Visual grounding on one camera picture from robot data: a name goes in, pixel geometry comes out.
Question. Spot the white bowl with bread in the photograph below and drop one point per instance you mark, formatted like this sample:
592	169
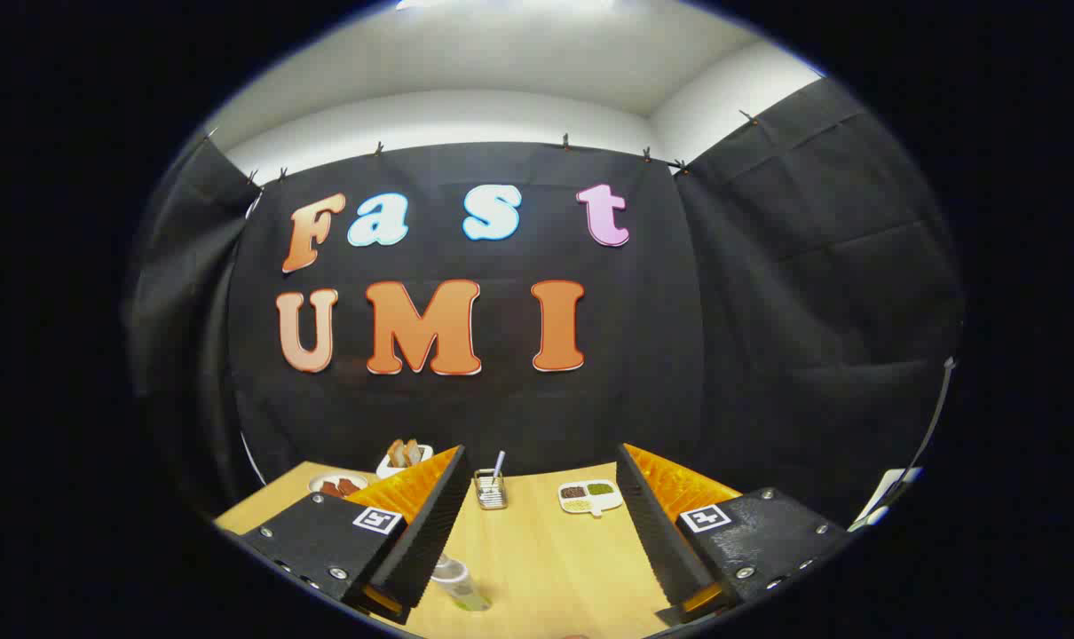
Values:
404	457

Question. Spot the clear plastic juice bottle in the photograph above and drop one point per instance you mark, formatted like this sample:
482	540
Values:
461	586

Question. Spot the white divided plate with beans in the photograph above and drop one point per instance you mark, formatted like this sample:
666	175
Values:
590	497

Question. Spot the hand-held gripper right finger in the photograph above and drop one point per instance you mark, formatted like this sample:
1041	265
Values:
652	524

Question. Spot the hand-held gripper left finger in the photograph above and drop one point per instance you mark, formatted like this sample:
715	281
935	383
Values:
430	524

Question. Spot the pale drinking straw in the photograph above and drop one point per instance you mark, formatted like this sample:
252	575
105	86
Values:
499	463

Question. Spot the white plate with brown food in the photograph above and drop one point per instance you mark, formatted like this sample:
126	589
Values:
337	485

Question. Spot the wooden table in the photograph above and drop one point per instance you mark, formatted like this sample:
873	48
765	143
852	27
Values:
546	568

